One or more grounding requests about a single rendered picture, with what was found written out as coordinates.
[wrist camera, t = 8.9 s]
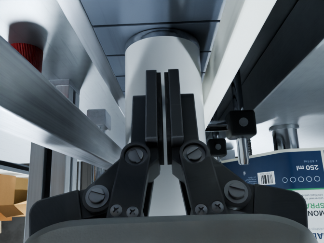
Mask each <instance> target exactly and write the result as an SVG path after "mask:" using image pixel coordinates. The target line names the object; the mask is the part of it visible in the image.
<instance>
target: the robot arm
mask: <svg viewBox="0 0 324 243"><path fill-rule="evenodd" d="M164 87H165V114H166V140H167V164H168V165H172V174H173V175H174V176H175V177H177V178H178V179H179V184H180V189H181V193H182V198H183V202H184V207H185V211H186V215H183V216H149V211H150V205H151V198H152V192H153V185H154V179H156V178H157V177H158V176H159V175H160V170H161V167H160V165H164V147H163V114H162V84H161V73H160V72H157V70H146V95H134V96H133V100H132V123H131V142H130V143H129V144H127V145H126V146H125V147H124V148H123V149H122V151H121V155H120V158H119V159H118V160H117V161H116V162H115V163H114V164H113V165H112V166H111V167H109V168H108V169H107V170H106V171H105V172H104V173H103V174H102V175H101V176H100V177H98V178H97V179H96V180H95V181H94V182H93V183H92V184H91V185H89V186H88V187H87V189H83V190H80V191H79V190H74V191H70V192H67V193H63V194H59V195H55V196H52V197H48V198H44V199H41V200H39V201H37V202H35V203H34V204H33V205H32V207H31V209H30V211H29V238H28V239H27V240H26V241H25V243H318V241H317V239H316V238H315V236H314V235H313V233H312V232H311V231H310V230H309V229H308V212H307V203H306V200H305V199H304V197H303V196H302V195H301V194H299V193H298V192H295V191H293V190H287V189H281V188H276V187H271V186H265V185H261V184H254V185H253V184H247V183H246V182H245V181H244V180H242V179H241V178H240V177H239V176H237V175H236V174H235V173H234V172H232V171H231V170H230V169H228V168H227V167H226V166H224V165H223V164H222V163H220V162H219V161H218V160H217V159H215V158H214V157H213V156H211V154H210V151H209V148H208V146H207V145H206V144H205V143H204V142H202V141H200V140H199V135H198V126H197V117H196V108H195V99H194V93H192V94H180V81H179V69H169V70H168V72H164Z"/></svg>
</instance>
